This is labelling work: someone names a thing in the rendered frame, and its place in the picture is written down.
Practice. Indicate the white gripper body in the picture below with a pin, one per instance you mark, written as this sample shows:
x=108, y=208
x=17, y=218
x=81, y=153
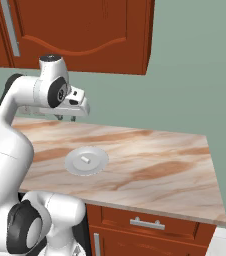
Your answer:
x=68, y=111

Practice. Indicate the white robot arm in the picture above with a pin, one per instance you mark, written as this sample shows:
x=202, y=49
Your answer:
x=8, y=156

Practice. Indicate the white marshmallow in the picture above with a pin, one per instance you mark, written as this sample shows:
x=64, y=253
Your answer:
x=85, y=159

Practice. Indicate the grey round plate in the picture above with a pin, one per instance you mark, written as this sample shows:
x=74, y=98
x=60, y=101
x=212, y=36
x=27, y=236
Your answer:
x=95, y=163

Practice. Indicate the black appliance front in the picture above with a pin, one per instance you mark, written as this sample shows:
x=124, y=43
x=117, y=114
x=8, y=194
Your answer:
x=86, y=235

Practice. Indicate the red-brown drawer front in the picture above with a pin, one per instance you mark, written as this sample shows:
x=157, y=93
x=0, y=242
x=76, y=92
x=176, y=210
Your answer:
x=178, y=221

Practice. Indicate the red-brown base cupboard door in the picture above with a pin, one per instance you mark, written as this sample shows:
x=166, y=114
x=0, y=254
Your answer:
x=151, y=245

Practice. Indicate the wide red-brown wall cupboard door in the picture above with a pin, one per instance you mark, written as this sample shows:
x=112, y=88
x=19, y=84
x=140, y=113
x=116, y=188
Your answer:
x=85, y=30

